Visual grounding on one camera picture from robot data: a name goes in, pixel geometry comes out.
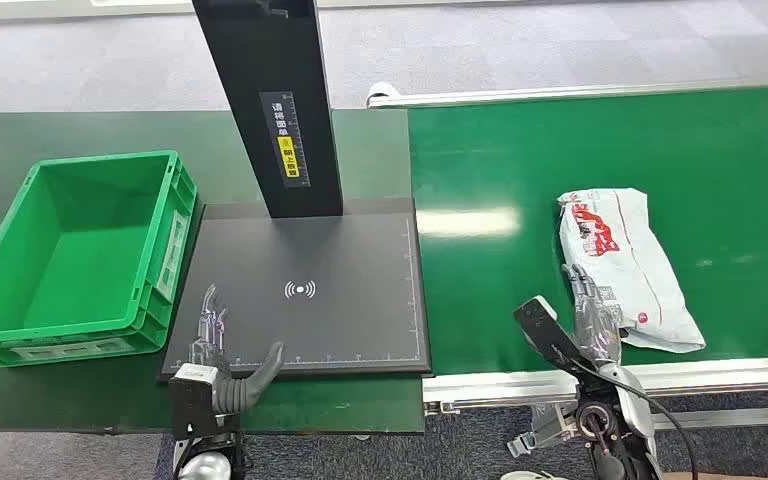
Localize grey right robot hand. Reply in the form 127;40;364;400
561;263;624;366

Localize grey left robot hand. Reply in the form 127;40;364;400
188;283;287;400

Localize white plastic mailer package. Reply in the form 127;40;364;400
557;188;707;354

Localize black inbound scanner machine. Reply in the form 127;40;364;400
158;0;433;384

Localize green conveyor belt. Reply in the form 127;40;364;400
407;84;768;377

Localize white conveyor roller end cap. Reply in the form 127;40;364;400
366;81;399;107

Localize green plastic crate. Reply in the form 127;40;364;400
0;150;198;368

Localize black yellow ruler label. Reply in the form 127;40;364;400
258;90;312;189

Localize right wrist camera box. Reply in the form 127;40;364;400
513;296;592;374

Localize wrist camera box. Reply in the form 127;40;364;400
167;362;220;440
513;296;592;374

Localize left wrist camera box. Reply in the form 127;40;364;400
167;362;220;440

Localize metal conveyor support bracket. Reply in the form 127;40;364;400
507;402;582;459

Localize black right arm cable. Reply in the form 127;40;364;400
582;365;699;480

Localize aluminium conveyor side rail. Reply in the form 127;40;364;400
366;78;768;110
421;356;768;432

